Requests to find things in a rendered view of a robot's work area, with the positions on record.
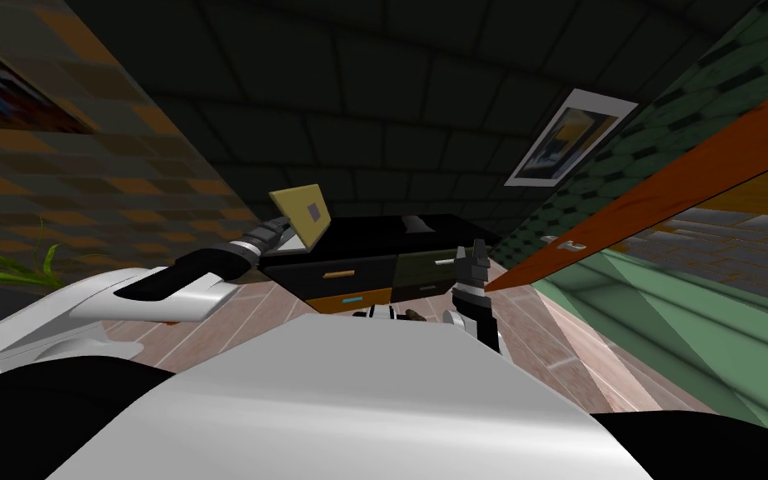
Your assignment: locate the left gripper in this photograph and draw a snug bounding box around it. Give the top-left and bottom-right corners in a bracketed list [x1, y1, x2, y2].
[250, 217, 293, 258]

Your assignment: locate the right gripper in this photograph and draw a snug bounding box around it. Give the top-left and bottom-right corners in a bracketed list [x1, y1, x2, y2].
[453, 238, 491, 291]

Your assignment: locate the black dresser with laptop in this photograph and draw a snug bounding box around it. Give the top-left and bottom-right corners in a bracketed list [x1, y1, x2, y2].
[257, 182, 502, 315]

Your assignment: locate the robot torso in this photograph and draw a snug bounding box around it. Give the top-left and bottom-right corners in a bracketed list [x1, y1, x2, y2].
[43, 302, 656, 480]

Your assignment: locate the orange door leaf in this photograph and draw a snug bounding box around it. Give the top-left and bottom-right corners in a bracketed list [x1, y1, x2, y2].
[483, 72, 768, 294]

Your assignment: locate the green plant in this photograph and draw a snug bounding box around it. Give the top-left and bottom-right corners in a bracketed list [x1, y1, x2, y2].
[0, 218, 71, 293]

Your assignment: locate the white framed wall picture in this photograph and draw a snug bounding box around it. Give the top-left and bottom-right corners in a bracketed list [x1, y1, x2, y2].
[503, 87, 639, 188]

